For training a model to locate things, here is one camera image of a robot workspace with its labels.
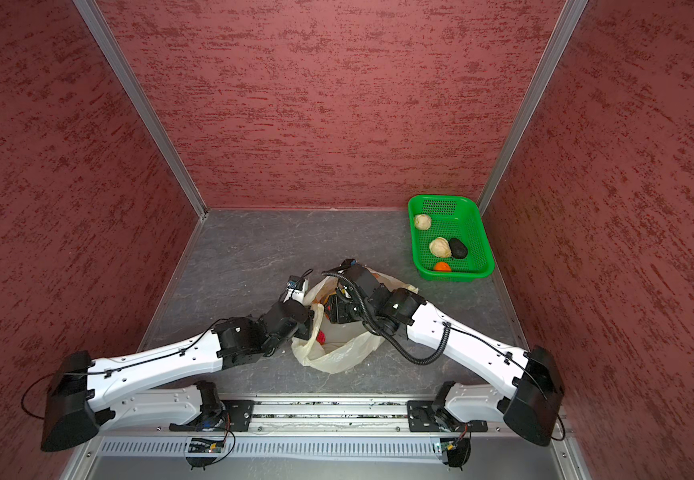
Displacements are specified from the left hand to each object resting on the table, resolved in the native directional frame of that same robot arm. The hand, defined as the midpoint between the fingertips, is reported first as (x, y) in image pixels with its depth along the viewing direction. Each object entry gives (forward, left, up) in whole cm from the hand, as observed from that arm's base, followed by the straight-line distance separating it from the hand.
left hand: (310, 315), depth 78 cm
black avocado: (+30, -49, -9) cm, 58 cm away
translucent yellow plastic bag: (-5, -7, -11) cm, 14 cm away
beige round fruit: (+30, -42, -8) cm, 52 cm away
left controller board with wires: (-29, +26, -18) cm, 42 cm away
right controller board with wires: (-28, -39, -18) cm, 51 cm away
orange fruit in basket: (+23, -42, -10) cm, 49 cm away
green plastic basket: (+35, -46, -9) cm, 59 cm away
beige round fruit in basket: (+42, -37, -8) cm, 56 cm away
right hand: (-2, -6, +4) cm, 7 cm away
